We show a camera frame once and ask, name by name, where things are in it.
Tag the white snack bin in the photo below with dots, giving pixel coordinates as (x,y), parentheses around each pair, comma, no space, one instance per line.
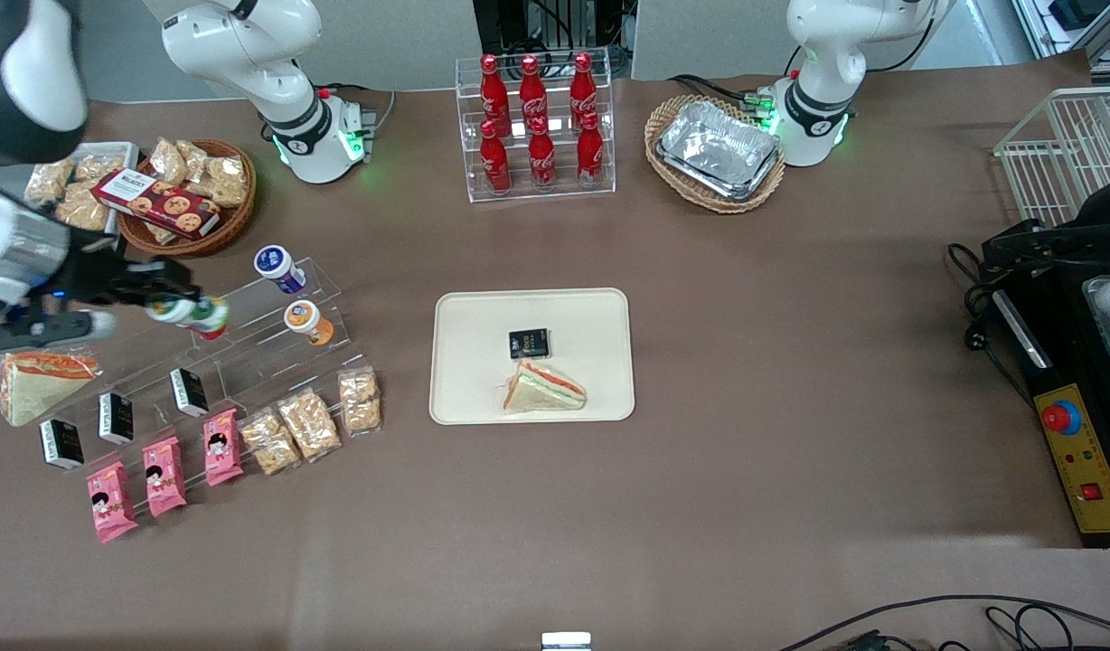
(121,154)

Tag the green gum bottle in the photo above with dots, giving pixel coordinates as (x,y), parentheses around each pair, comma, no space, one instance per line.
(171,312)

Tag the black seaweed rice pack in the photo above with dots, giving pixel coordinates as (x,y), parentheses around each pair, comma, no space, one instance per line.
(61,444)
(529,344)
(116,418)
(190,392)

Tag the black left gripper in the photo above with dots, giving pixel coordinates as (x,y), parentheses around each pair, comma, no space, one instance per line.
(1054,242)

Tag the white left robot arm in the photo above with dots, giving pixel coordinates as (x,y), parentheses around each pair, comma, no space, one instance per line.
(817,90)

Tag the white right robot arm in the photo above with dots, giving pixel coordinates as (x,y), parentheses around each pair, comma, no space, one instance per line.
(248,54)

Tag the black equipment rack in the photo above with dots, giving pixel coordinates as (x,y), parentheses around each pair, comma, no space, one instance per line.
(555,23)

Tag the wicker basket with foil trays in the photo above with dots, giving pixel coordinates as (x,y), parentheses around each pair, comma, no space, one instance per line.
(672,185)

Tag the clear acrylic bottle rack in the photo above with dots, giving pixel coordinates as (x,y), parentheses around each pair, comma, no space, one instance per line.
(555,185)

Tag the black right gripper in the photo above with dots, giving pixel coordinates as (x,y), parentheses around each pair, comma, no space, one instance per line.
(92,278)

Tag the orange gum bottle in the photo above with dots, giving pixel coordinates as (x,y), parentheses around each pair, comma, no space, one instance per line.
(306,323)

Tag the stacked foil trays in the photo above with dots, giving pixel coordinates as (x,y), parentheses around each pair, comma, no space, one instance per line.
(718,149)

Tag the red cola bottle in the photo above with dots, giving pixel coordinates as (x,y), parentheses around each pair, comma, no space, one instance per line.
(589,154)
(490,90)
(581,90)
(531,90)
(495,163)
(541,161)

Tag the beige plastic tray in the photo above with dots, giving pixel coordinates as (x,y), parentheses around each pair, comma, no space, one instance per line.
(483,362)

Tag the wrapped triangle sandwich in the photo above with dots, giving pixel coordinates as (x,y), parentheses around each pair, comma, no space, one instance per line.
(40,389)
(546,391)

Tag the pink cartoon snack pack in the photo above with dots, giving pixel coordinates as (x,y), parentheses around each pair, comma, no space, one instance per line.
(164,477)
(222,448)
(112,502)

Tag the aluminium frame shelf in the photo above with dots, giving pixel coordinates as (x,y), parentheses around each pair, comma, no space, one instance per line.
(1079,27)

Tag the wicker basket with snacks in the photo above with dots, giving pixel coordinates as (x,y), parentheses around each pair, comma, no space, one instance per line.
(234,221)

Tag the small white box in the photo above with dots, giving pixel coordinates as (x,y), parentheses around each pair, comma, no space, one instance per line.
(566,641)

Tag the rice crisp snack pack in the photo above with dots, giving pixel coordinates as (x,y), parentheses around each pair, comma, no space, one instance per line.
(360,402)
(270,443)
(228,181)
(49,181)
(98,167)
(309,425)
(168,161)
(195,155)
(83,212)

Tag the purple gum bottle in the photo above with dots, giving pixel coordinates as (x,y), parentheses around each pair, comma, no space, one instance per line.
(279,268)

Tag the clear acrylic tiered stand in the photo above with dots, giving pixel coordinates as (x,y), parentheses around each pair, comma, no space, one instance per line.
(266,353)

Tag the red cookie box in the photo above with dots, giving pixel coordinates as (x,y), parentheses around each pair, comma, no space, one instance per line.
(157,203)

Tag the black sealing machine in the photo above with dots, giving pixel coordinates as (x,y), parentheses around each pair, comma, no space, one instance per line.
(1061,362)

